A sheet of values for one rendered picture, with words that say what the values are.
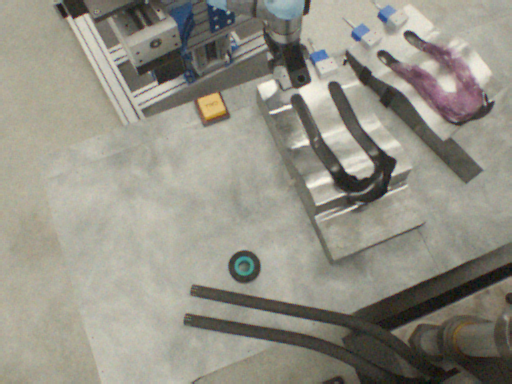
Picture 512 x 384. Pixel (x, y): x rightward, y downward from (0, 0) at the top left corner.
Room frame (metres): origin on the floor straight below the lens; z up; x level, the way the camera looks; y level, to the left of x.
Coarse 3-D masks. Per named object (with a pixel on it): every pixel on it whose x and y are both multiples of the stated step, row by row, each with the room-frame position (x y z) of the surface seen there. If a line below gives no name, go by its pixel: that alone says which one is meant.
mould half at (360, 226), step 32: (256, 96) 0.67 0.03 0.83; (288, 96) 0.64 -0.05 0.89; (320, 96) 0.65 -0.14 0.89; (352, 96) 0.66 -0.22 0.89; (288, 128) 0.55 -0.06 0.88; (320, 128) 0.56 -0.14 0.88; (384, 128) 0.57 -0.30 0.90; (288, 160) 0.47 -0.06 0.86; (352, 160) 0.46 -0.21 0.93; (320, 192) 0.37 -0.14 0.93; (320, 224) 0.31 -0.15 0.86; (352, 224) 0.31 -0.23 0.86; (384, 224) 0.32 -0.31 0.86; (416, 224) 0.33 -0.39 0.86
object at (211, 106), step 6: (210, 96) 0.66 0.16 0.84; (216, 96) 0.66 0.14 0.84; (204, 102) 0.64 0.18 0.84; (210, 102) 0.64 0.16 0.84; (216, 102) 0.64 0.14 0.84; (204, 108) 0.62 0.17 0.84; (210, 108) 0.62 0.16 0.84; (216, 108) 0.62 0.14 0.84; (222, 108) 0.62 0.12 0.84; (204, 114) 0.60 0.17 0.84; (210, 114) 0.60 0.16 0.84; (216, 114) 0.61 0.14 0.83
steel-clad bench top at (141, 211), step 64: (128, 128) 0.56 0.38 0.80; (192, 128) 0.58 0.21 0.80; (256, 128) 0.59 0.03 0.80; (64, 192) 0.37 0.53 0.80; (128, 192) 0.38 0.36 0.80; (192, 192) 0.39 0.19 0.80; (256, 192) 0.40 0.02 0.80; (448, 192) 0.44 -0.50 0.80; (64, 256) 0.20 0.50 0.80; (128, 256) 0.21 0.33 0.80; (192, 256) 0.22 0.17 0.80; (320, 256) 0.24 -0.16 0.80; (384, 256) 0.25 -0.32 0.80; (448, 256) 0.26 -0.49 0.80; (128, 320) 0.05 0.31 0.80; (256, 320) 0.07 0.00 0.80
